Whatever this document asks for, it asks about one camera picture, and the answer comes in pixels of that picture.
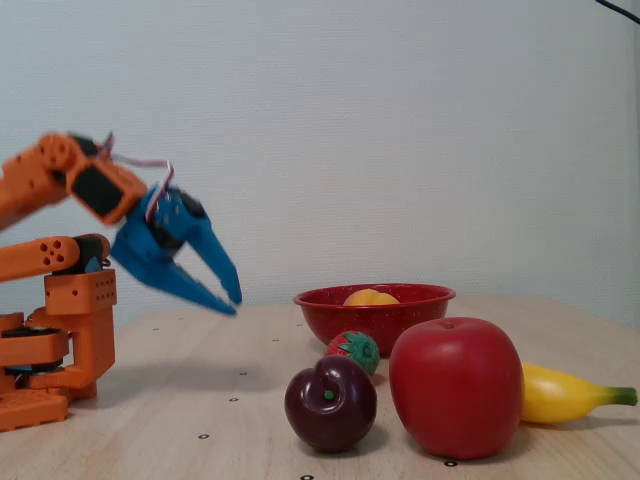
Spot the black cable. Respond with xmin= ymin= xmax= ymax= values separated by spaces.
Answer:
xmin=594 ymin=0 xmax=640 ymax=25

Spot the dark purple toy plum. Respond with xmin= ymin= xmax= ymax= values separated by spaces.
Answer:
xmin=284 ymin=354 xmax=379 ymax=455

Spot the red speckled enamel bowl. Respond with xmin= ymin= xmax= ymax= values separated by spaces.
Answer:
xmin=293 ymin=283 xmax=457 ymax=359

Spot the red toy apple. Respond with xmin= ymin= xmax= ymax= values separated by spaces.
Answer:
xmin=388 ymin=316 xmax=525 ymax=460

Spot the orange robot base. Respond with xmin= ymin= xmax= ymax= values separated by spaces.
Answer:
xmin=0 ymin=268 xmax=119 ymax=432

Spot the yellow toy banana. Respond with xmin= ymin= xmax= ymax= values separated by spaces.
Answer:
xmin=519 ymin=361 xmax=640 ymax=425

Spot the red toy strawberry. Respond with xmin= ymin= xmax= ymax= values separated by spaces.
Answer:
xmin=325 ymin=329 xmax=381 ymax=376

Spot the red white servo cable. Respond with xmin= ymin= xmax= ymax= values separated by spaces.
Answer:
xmin=97 ymin=131 xmax=177 ymax=221

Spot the yellow orange toy peach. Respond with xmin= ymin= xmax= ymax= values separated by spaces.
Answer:
xmin=343 ymin=288 xmax=402 ymax=307

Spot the blue gripper with motor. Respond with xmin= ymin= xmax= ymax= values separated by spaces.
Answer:
xmin=109 ymin=187 xmax=244 ymax=317

